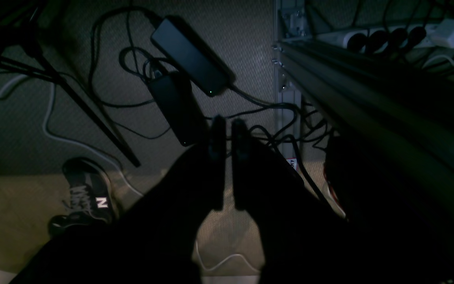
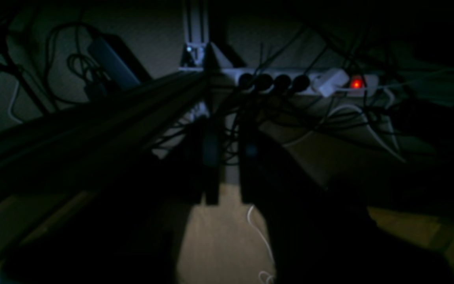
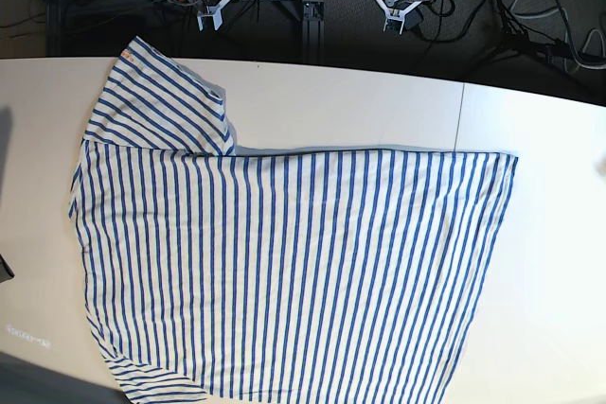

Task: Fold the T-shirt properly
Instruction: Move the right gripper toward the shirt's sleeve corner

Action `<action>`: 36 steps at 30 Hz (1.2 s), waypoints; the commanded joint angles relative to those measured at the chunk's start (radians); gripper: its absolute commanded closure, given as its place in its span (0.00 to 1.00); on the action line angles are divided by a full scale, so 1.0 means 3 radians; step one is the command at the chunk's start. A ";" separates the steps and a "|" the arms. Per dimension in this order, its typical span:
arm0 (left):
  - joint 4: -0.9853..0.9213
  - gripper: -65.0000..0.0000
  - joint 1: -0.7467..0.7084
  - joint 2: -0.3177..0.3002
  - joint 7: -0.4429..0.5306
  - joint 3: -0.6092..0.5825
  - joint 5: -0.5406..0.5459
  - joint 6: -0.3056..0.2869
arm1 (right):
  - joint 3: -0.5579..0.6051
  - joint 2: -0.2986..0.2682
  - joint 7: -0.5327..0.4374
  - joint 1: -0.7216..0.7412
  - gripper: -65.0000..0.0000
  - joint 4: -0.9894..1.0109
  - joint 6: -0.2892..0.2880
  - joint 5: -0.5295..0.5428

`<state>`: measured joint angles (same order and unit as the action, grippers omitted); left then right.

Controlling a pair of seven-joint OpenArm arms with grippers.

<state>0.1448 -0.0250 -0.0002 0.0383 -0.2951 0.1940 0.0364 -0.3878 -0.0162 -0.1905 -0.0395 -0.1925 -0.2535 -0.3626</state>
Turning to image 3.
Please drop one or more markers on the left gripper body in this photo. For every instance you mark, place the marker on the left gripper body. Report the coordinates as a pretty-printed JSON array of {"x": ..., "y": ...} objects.
[{"x": 399, "y": 15}]

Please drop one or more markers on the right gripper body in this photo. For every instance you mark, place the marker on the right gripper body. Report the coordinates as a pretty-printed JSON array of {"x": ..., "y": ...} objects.
[{"x": 213, "y": 13}]

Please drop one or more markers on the blue white striped T-shirt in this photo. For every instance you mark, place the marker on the blue white striped T-shirt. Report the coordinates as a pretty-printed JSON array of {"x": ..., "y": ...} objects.
[{"x": 347, "y": 276}]

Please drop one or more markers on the black tripod stand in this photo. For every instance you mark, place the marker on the black tripod stand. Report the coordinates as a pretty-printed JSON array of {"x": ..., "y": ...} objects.
[{"x": 515, "y": 42}]

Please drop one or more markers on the black object at left edge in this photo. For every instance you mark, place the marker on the black object at left edge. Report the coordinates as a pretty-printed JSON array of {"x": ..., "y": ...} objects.
[{"x": 6, "y": 272}]

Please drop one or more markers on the aluminium frame post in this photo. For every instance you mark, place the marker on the aluminium frame post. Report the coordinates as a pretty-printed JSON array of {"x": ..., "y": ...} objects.
[{"x": 313, "y": 32}]

